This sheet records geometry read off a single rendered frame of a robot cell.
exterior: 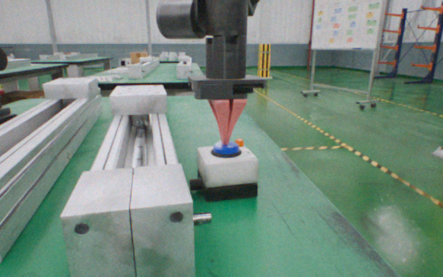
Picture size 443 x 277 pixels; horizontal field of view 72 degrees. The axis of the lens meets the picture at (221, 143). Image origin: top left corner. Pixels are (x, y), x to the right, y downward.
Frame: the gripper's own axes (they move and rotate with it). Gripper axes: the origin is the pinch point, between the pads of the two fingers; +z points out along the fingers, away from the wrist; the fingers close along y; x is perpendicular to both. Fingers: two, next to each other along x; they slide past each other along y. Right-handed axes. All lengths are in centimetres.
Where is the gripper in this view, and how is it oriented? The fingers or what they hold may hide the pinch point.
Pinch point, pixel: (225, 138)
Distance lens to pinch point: 46.7
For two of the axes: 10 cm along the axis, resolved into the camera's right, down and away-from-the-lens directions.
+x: 2.3, 2.9, -9.3
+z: -0.1, 9.5, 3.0
